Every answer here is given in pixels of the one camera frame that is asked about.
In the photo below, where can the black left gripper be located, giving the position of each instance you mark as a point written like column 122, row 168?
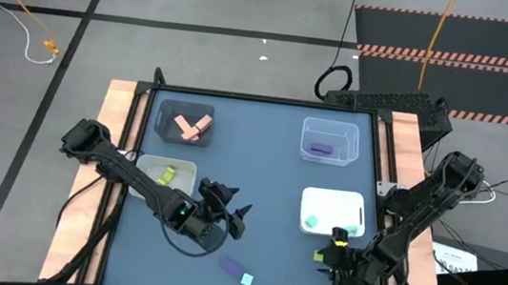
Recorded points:
column 216, row 200

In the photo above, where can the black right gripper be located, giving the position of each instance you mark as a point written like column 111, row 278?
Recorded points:
column 343, row 268

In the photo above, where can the yellow-green foam block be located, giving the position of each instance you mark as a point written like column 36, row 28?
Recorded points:
column 167, row 176
column 318, row 256

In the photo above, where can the purple foam block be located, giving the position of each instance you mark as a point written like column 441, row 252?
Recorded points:
column 232, row 268
column 321, row 148

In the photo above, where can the teal foam block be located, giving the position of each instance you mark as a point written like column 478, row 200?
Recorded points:
column 352, row 230
column 247, row 280
column 311, row 221

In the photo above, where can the small wooden block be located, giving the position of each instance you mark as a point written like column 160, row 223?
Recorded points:
column 204, row 122

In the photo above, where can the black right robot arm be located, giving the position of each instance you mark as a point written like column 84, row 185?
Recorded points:
column 425, row 200

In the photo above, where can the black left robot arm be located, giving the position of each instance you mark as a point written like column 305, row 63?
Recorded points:
column 126, row 173

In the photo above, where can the yellow tape strip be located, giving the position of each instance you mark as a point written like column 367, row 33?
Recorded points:
column 341, row 243

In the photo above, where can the white plastic bin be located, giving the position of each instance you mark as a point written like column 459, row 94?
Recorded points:
column 183, row 177
column 333, row 204

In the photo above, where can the dark grey plastic bin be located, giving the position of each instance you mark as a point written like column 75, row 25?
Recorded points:
column 169, row 133

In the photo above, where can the clear plastic bin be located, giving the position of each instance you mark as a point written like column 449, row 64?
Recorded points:
column 345, row 138

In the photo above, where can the wooden table side board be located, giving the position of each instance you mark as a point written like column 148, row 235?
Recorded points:
column 82, row 219
column 404, row 150

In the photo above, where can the black perforated computer case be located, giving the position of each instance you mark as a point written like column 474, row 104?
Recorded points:
column 383, row 102

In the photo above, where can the black mat orange striped edge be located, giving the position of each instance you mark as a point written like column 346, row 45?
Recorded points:
column 480, row 89
column 448, row 35

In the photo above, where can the black table frame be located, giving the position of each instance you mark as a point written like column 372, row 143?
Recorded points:
column 259, row 98

